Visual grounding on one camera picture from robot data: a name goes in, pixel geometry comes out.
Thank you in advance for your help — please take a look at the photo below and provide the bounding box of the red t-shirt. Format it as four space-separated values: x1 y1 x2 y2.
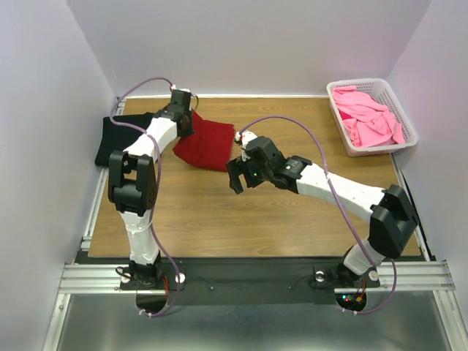
173 110 235 172

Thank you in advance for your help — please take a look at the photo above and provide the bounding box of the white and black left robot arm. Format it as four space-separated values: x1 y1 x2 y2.
107 86 194 290

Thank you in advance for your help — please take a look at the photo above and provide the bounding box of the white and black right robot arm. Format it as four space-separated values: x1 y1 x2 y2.
227 131 418 285

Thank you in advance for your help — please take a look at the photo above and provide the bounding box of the folded black t-shirt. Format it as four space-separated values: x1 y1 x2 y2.
94 113 153 167

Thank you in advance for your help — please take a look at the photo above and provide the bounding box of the pink t-shirt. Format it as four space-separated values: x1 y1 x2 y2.
332 85 405 148

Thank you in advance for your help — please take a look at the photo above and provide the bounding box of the white plastic laundry basket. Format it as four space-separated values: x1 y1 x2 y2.
326 78 418 156

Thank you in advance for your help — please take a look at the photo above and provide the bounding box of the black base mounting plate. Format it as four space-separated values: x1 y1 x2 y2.
120 257 381 306

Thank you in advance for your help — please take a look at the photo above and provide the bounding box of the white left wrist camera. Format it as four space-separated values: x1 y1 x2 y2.
170 85 191 93

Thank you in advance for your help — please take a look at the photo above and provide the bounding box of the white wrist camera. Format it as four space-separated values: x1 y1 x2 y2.
234 130 257 162
170 85 191 93

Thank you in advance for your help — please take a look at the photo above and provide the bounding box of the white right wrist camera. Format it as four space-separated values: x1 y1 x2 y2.
234 130 257 162

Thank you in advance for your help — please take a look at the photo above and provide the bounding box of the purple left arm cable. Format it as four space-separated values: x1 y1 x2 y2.
109 76 186 318

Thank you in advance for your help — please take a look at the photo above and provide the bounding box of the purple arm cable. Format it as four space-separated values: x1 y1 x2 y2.
109 76 186 318
239 116 399 315

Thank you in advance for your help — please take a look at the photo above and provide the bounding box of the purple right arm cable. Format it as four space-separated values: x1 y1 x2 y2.
239 116 399 315

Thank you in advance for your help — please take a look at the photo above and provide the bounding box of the aluminium table frame rail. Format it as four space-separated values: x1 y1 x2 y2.
42 96 458 351

